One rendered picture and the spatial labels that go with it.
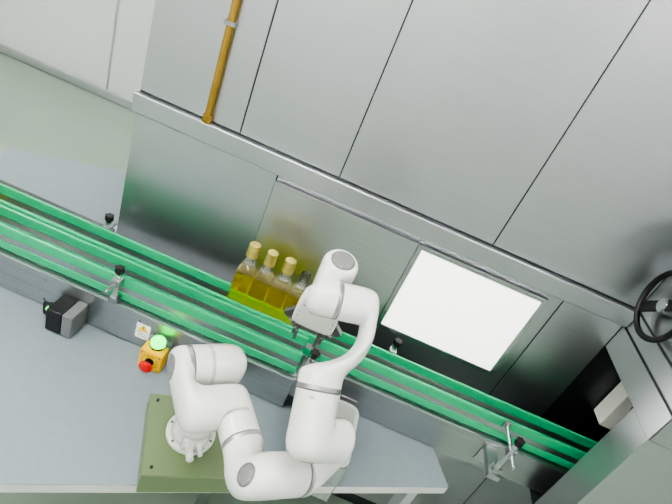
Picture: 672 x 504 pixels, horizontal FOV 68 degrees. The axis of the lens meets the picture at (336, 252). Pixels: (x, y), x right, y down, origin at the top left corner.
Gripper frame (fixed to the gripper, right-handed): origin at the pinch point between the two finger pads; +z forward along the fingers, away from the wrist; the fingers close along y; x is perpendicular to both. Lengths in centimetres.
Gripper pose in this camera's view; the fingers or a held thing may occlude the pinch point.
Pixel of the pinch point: (307, 334)
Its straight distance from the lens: 122.2
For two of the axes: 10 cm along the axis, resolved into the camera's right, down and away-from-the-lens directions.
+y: -9.2, -4.0, -0.1
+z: -2.9, 6.4, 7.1
